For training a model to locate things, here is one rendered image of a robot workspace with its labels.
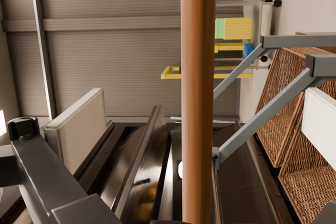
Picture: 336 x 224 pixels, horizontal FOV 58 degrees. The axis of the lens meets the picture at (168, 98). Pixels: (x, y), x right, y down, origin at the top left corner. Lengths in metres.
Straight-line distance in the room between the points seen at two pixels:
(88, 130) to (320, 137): 0.13
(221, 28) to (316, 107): 6.21
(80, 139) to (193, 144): 0.14
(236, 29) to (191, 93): 6.13
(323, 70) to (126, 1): 7.60
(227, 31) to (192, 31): 6.11
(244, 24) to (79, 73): 4.62
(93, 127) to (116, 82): 8.24
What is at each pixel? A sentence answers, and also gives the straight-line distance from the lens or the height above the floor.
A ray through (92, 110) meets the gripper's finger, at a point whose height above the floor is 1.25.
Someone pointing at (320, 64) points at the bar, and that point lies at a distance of 0.70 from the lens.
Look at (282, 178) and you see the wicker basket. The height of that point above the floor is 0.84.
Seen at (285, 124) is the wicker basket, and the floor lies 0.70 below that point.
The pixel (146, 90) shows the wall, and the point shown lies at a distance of 8.31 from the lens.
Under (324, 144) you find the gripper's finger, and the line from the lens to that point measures 0.18.
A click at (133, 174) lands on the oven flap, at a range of 1.11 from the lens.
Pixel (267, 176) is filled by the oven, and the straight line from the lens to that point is 1.41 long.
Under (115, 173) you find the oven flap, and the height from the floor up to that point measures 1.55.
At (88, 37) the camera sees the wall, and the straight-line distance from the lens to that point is 8.46.
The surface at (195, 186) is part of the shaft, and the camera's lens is 0.31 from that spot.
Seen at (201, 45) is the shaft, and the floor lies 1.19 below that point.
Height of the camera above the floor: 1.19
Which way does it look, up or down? 5 degrees up
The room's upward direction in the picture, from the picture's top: 90 degrees counter-clockwise
